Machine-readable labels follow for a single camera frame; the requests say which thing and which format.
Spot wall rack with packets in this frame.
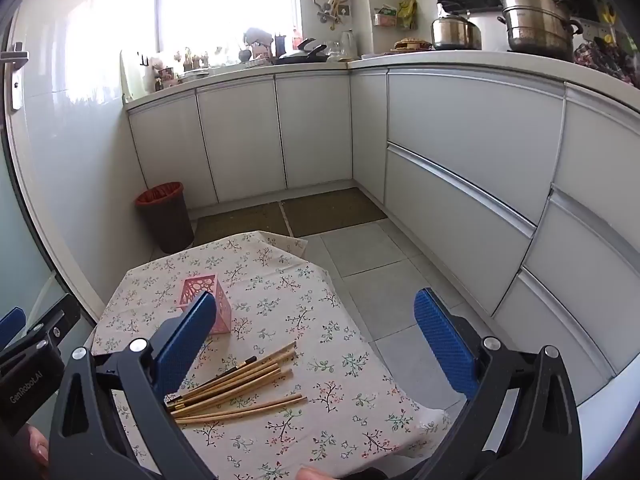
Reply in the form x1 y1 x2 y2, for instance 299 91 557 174
372 0 418 31

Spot frosted glass sliding door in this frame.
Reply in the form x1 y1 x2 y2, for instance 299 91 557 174
0 0 103 333

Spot white kitchen cabinets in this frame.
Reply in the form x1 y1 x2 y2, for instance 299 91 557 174
125 52 640 411

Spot steel steamer pot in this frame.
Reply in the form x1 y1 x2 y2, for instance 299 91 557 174
497 0 583 61

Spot black frying pan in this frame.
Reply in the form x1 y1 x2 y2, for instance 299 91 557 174
272 37 331 65

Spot bright window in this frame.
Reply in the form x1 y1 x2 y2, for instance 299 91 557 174
155 0 303 53

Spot metal door handle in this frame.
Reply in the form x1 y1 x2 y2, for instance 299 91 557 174
0 42 26 111

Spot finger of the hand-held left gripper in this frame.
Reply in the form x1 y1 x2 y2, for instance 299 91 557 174
22 292 82 356
0 307 27 356

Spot black chopstick gold tip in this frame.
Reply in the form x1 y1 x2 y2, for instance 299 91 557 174
166 356 258 406

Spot pink perforated utensil holder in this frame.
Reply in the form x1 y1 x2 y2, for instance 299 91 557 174
174 274 236 336

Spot plaid cloth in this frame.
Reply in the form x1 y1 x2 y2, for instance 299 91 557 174
572 40 640 86

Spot olive floor mat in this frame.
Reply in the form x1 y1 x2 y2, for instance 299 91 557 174
280 187 388 237
192 202 292 247

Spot person's left hand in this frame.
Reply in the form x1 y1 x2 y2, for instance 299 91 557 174
25 424 51 471

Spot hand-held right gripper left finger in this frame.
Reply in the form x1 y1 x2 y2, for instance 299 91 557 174
50 289 218 480

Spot woven basket plate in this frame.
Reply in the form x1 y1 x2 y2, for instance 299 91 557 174
392 37 433 52

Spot steel kettle pot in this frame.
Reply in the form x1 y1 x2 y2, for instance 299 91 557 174
431 12 483 51

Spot pile of wooden chopsticks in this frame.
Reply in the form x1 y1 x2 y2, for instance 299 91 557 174
167 341 308 426

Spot floral tablecloth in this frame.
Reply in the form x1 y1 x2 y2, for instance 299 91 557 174
92 230 451 480

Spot brown trash bin red liner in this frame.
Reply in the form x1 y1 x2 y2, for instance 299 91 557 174
134 181 196 255

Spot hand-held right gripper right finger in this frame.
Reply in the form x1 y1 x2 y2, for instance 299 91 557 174
413 286 584 480

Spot person's right hand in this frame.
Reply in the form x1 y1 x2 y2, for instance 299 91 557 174
296 466 343 480

